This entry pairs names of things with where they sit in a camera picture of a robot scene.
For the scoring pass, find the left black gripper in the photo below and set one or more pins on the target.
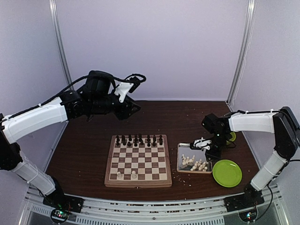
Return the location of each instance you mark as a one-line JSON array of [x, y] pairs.
[[124, 112]]

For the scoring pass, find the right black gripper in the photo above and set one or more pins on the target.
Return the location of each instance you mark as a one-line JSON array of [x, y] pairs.
[[215, 155]]

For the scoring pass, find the metal tray with wood rim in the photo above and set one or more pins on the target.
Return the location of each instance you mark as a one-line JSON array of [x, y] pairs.
[[184, 148]]

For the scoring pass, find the white chess piece one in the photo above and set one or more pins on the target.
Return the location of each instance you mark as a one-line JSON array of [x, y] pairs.
[[133, 175]]

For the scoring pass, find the white chess piece two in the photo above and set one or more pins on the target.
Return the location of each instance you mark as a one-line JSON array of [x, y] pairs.
[[119, 175]]

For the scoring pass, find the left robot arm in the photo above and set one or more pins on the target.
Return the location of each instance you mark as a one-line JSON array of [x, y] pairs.
[[101, 94]]

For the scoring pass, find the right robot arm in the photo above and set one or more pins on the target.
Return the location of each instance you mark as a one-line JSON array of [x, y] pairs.
[[282, 123]]

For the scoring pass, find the white pieces pile in tray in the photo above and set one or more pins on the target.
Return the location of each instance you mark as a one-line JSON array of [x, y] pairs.
[[190, 163]]

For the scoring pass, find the black chess piece far right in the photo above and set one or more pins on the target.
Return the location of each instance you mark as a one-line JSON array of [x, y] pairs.
[[160, 140]]

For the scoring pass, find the wooden chess board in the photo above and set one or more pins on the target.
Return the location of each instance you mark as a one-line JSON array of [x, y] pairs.
[[146, 156]]

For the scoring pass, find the green plate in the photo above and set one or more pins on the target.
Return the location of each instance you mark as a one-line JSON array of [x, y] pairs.
[[227, 173]]

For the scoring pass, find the small green bowl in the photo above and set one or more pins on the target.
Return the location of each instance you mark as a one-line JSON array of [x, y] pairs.
[[233, 137]]

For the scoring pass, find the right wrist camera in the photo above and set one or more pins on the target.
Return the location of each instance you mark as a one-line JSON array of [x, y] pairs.
[[201, 144]]

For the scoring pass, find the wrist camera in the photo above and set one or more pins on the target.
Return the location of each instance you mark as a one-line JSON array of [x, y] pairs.
[[128, 85], [201, 144]]

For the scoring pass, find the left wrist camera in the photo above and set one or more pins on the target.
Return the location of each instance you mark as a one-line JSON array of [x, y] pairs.
[[128, 85]]

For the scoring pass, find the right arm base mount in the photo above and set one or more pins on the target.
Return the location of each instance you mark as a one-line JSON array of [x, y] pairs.
[[243, 202]]

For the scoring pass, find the aluminium front rail frame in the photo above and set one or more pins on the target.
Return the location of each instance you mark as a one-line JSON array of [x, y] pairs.
[[205, 211]]

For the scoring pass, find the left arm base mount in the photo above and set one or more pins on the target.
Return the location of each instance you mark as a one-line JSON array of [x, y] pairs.
[[67, 203]]

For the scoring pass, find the left aluminium corner post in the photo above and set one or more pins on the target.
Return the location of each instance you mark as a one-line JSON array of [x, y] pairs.
[[56, 25]]

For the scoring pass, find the aluminium corner post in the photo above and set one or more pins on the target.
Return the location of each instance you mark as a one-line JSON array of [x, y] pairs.
[[56, 25], [245, 44]]

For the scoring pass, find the right aluminium corner post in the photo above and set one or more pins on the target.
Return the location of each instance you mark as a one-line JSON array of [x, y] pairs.
[[245, 44]]

